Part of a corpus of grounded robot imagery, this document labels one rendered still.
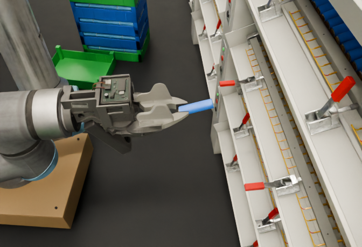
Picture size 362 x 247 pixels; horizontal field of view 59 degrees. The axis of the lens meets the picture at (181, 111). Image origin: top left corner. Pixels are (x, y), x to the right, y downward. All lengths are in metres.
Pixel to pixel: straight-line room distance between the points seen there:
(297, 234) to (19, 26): 0.75
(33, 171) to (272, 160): 0.48
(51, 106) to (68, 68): 1.16
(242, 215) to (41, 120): 0.68
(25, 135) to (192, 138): 0.87
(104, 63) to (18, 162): 1.09
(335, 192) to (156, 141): 0.98
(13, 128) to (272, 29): 0.49
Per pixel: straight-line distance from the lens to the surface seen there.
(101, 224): 1.21
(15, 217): 1.16
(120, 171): 1.29
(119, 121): 0.58
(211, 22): 1.32
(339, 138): 0.48
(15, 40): 0.89
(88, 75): 1.66
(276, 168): 0.67
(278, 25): 0.65
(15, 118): 0.59
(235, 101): 1.01
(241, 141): 0.93
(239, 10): 0.85
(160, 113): 0.56
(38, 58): 0.92
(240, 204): 1.05
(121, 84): 0.55
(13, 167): 0.71
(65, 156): 1.18
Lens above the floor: 1.10
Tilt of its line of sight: 50 degrees down
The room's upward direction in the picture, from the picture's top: straight up
